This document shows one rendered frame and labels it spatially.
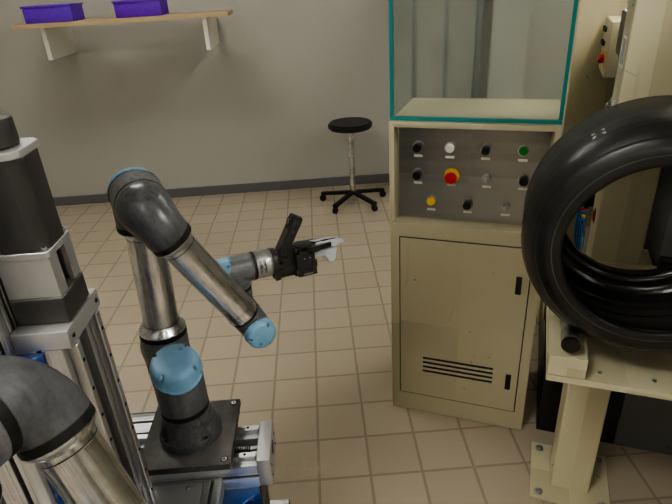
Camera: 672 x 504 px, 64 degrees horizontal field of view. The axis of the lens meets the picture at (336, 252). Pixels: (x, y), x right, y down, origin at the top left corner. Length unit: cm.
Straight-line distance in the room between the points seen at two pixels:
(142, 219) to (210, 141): 385
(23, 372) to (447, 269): 160
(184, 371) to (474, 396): 140
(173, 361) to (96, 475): 60
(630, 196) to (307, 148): 362
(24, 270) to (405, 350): 166
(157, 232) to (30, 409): 54
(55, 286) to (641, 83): 136
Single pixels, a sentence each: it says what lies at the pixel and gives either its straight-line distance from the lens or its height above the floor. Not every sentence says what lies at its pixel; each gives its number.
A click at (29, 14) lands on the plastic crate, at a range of 467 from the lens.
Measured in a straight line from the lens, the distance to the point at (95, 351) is 108.
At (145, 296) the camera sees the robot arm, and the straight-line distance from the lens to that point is 136.
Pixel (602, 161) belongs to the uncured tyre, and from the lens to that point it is 122.
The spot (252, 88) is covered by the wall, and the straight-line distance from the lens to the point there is 483.
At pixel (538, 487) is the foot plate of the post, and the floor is 1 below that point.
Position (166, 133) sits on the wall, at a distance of 504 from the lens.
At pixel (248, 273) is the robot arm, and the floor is 106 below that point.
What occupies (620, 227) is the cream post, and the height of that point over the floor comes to 106.
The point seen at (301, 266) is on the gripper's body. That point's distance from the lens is 143.
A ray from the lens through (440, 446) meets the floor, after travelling 237.
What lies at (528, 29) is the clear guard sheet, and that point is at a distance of 182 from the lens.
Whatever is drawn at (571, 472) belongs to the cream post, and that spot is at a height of 10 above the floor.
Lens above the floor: 172
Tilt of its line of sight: 27 degrees down
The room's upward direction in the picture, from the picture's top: 4 degrees counter-clockwise
